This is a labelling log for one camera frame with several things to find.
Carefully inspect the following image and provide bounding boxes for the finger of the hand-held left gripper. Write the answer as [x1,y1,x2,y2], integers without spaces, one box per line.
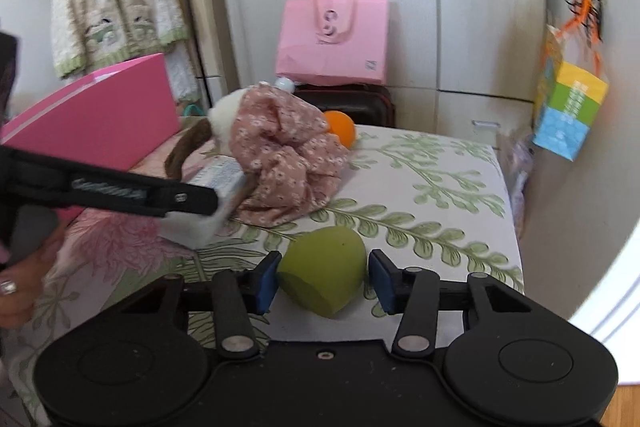
[0,144,220,219]

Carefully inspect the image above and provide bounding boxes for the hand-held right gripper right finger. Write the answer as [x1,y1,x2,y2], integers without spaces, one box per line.
[367,249,542,361]

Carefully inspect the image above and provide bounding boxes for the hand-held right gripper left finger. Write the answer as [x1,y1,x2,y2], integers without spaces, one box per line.
[119,250,284,361]

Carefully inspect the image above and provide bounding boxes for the green makeup sponge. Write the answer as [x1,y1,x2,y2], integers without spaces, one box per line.
[276,227,368,320]

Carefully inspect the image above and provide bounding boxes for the pink cardboard box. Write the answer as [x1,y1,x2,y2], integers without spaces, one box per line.
[0,53,182,228]

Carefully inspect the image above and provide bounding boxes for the white tissue pack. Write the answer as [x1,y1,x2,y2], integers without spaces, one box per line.
[159,157,252,252]

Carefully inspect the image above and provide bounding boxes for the person's left hand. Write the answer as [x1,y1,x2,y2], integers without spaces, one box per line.
[0,223,68,329]

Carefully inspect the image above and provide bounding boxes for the white plush toy brown ear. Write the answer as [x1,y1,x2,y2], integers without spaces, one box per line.
[164,88,248,182]

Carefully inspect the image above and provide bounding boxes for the pink floral scrunchie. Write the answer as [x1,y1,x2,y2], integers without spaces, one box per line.
[227,84,352,227]

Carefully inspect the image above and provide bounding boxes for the white fuzzy pajama pants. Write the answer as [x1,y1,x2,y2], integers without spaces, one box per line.
[162,39,202,104]

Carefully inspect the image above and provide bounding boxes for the orange ball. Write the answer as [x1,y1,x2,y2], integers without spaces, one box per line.
[322,110,357,148]

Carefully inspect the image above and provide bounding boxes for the clear plastic bag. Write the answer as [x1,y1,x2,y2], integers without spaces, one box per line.
[499,131,537,240]

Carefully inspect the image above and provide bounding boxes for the black suitcase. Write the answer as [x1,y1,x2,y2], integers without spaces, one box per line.
[291,82,397,128]

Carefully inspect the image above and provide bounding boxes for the beige wooden cabinet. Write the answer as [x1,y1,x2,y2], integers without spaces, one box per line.
[175,0,237,110]

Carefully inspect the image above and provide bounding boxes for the pink tote bag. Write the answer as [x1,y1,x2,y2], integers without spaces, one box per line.
[274,0,390,86]

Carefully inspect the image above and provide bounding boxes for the colourful block gift bag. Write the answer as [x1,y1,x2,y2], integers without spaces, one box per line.
[531,24,611,163]

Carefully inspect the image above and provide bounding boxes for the orange hanging ornament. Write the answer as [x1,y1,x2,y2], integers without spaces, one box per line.
[556,0,607,60]

